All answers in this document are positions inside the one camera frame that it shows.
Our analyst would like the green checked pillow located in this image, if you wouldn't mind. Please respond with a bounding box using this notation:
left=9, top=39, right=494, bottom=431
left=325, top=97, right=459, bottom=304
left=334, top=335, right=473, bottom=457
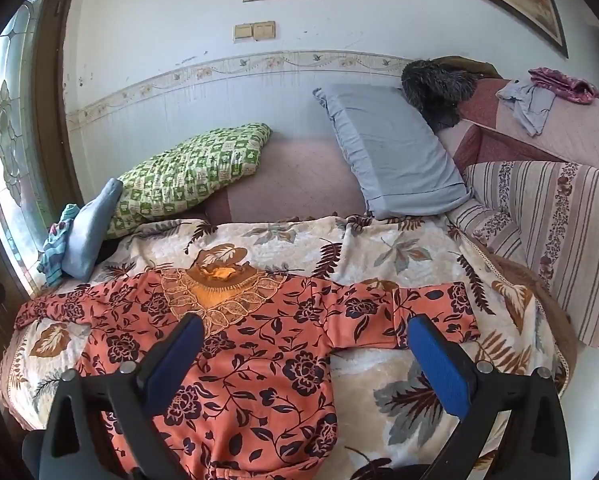
left=106, top=121, right=273, bottom=240

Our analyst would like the stained glass window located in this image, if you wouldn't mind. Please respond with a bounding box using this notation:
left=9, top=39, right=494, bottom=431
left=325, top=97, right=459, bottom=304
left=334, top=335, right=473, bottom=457
left=0, top=0, right=75, bottom=296

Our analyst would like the leaf print blanket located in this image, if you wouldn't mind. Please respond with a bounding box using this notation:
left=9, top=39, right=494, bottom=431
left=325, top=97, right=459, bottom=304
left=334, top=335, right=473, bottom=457
left=0, top=212, right=570, bottom=480

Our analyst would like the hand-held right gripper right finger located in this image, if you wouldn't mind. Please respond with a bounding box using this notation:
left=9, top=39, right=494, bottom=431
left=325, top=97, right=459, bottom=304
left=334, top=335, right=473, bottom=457
left=408, top=314, right=571, bottom=480

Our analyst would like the teal striped cloth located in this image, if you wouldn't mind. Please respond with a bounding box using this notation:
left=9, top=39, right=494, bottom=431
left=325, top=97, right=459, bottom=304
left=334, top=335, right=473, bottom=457
left=36, top=203, right=80, bottom=288

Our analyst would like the pink sofa back cushion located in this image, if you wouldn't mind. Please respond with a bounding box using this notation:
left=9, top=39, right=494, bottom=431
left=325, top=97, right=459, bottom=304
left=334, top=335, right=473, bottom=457
left=202, top=135, right=367, bottom=223

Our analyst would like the dark fur-trimmed coat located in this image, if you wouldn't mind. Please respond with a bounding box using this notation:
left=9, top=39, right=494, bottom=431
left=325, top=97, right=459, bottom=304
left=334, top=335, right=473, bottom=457
left=401, top=56, right=503, bottom=133

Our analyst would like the striped floral sofa cover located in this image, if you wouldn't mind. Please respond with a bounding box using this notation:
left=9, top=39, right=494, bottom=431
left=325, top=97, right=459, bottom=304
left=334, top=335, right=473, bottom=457
left=447, top=160, right=599, bottom=348

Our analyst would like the orange floral shirt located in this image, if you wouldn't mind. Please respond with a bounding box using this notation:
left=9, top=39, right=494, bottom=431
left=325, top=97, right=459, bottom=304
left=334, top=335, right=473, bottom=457
left=14, top=265, right=483, bottom=480

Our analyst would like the small blue cushion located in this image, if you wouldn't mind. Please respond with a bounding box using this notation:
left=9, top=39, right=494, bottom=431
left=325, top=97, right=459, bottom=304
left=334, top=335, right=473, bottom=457
left=62, top=177, right=125, bottom=281

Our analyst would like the pale grey crumpled cloth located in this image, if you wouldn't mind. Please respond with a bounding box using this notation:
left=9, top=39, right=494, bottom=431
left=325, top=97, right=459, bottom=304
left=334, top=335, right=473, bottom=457
left=496, top=77, right=556, bottom=137

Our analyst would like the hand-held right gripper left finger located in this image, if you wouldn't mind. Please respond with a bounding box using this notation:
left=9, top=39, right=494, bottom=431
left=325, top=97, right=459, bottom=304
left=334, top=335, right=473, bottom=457
left=39, top=314, right=206, bottom=480

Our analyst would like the pink quilted sofa cover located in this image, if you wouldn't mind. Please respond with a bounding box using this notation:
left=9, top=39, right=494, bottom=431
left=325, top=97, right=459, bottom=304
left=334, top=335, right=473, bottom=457
left=434, top=77, right=599, bottom=173

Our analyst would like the grey-blue pillow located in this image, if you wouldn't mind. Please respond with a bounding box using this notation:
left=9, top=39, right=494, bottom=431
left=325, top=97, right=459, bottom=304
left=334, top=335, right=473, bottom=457
left=313, top=83, right=473, bottom=221

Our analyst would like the magenta patterned cloth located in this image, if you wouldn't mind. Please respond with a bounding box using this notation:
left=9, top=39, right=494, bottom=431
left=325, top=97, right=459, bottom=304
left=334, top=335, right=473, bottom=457
left=528, top=66, right=599, bottom=107

